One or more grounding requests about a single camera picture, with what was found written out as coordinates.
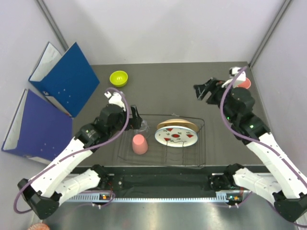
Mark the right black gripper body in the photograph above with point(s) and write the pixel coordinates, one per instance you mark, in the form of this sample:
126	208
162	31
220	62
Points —
218	92

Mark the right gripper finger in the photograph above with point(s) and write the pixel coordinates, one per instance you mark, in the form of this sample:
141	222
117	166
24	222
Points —
206	85
201	93

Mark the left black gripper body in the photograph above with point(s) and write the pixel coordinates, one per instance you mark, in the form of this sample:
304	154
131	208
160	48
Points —
133	123

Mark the clear faceted drinking glass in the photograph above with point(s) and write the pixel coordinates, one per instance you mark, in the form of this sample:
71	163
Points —
144	128

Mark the pink plastic cup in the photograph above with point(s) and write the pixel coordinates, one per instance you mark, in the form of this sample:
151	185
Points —
246	84
139	144

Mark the white plate with red pattern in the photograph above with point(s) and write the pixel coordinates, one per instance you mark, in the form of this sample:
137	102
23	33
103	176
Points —
176	136

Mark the yellow-green bowl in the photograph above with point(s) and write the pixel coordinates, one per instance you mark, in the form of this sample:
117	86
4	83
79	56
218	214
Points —
119	78

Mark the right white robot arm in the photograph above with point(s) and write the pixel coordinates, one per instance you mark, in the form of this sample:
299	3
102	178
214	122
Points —
287	191

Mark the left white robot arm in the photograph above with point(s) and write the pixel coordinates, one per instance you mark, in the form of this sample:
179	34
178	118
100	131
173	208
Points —
47	191

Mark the beige wooden plate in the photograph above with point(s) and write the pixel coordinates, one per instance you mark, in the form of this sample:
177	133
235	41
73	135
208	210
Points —
178	122

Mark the orange mesh object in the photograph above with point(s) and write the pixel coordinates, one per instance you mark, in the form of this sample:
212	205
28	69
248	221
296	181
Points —
39	226

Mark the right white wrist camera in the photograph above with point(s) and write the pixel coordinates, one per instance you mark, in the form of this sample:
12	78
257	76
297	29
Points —
233	72

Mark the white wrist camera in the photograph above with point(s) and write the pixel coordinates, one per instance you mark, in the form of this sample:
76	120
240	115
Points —
233	72
116	99

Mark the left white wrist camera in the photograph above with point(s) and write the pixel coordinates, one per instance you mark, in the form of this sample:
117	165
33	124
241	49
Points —
116	99

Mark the black wire dish rack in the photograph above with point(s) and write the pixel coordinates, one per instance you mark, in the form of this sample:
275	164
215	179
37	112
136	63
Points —
158	154

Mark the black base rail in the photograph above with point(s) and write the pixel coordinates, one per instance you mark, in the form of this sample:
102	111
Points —
165	182

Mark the blue ring binder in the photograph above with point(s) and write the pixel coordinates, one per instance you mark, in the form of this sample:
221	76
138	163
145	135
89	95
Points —
67	81

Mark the purple ring binder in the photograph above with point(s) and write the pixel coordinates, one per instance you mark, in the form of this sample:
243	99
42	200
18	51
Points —
38	131

